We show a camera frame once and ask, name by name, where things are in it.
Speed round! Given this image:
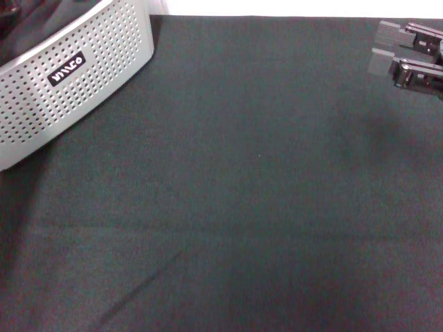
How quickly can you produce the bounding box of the black tablecloth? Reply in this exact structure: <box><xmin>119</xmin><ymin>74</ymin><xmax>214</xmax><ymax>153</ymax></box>
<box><xmin>0</xmin><ymin>15</ymin><xmax>443</xmax><ymax>332</ymax></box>

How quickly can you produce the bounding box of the grey perforated storage box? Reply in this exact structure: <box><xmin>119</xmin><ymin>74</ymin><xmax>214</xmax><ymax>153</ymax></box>
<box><xmin>0</xmin><ymin>0</ymin><xmax>155</xmax><ymax>172</ymax></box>

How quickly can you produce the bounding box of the dark cloth pile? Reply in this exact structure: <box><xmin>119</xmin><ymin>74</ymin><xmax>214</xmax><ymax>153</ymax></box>
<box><xmin>0</xmin><ymin>0</ymin><xmax>105</xmax><ymax>65</ymax></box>

